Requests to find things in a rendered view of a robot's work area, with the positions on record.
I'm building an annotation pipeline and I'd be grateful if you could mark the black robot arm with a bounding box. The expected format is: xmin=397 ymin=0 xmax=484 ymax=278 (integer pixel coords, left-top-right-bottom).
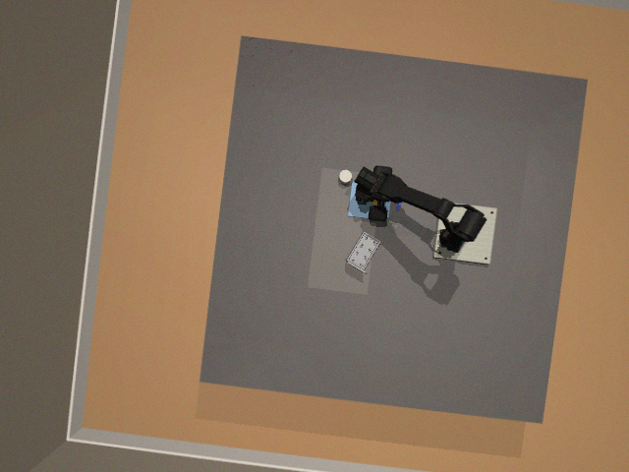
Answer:
xmin=354 ymin=166 xmax=486 ymax=253

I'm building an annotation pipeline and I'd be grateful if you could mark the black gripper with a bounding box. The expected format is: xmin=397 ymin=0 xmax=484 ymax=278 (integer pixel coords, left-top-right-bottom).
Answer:
xmin=369 ymin=165 xmax=392 ymax=221

